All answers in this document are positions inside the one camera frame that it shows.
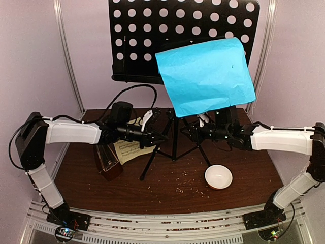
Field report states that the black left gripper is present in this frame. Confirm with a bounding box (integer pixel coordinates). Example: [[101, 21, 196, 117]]
[[118, 123, 168, 149]]

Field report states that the yellow sheet music paper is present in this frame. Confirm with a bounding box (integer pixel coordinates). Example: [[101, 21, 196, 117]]
[[113, 116, 153, 166]]

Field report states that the clear plastic metronome cover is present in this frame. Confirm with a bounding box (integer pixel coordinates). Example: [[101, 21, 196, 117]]
[[96, 145, 119, 172]]

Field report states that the red wooden metronome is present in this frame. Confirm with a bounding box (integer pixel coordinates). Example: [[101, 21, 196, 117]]
[[93, 145, 123, 181]]

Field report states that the blue paper sheet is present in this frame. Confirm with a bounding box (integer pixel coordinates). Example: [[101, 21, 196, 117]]
[[155, 38, 256, 117]]

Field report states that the black music stand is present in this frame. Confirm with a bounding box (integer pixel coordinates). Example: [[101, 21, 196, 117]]
[[108, 1, 260, 180]]

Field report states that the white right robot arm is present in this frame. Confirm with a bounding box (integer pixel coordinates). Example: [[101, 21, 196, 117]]
[[181, 106, 324, 225]]

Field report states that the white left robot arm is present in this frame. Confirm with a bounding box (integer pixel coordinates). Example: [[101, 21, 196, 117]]
[[15, 102, 167, 226]]

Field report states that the white ceramic bowl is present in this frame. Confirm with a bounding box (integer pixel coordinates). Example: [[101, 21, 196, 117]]
[[204, 165, 233, 190]]

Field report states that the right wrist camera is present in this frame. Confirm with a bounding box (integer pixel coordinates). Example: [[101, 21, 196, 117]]
[[197, 112, 210, 128]]

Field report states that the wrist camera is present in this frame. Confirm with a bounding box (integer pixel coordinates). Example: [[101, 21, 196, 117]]
[[141, 108, 161, 132], [197, 112, 210, 128]]

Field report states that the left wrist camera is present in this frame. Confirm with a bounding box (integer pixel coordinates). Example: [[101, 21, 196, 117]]
[[141, 108, 161, 132]]

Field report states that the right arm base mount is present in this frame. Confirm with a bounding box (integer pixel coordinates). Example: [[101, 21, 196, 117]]
[[243, 210, 286, 230]]

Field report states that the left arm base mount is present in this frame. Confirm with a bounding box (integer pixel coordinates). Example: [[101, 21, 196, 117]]
[[46, 212, 91, 231]]

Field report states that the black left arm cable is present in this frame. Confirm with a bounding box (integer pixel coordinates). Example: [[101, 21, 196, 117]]
[[8, 84, 158, 171]]

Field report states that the right aluminium corner post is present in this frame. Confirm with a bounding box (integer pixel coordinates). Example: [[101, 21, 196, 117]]
[[245, 0, 277, 115]]

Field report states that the aluminium corner post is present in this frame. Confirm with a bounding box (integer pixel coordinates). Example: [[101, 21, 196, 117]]
[[245, 0, 277, 115], [53, 0, 85, 114]]

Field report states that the left aluminium corner post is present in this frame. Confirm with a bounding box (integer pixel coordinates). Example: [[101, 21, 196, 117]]
[[53, 0, 85, 114]]

